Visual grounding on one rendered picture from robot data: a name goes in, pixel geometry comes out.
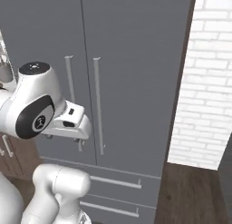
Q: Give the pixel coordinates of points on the grey fridge drawer front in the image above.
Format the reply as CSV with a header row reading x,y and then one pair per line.
x,y
151,191
145,217

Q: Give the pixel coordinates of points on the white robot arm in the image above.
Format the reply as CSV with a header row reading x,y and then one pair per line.
x,y
36,91

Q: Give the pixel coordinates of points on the dark brown fridge side panel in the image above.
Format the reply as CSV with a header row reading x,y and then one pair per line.
x,y
173,128

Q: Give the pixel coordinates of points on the grey fridge door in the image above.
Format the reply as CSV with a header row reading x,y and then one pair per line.
x,y
139,76
42,25

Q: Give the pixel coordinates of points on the brown cupboard door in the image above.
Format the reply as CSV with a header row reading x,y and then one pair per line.
x,y
25,158

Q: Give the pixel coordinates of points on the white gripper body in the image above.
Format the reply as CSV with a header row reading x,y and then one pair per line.
x,y
84,129

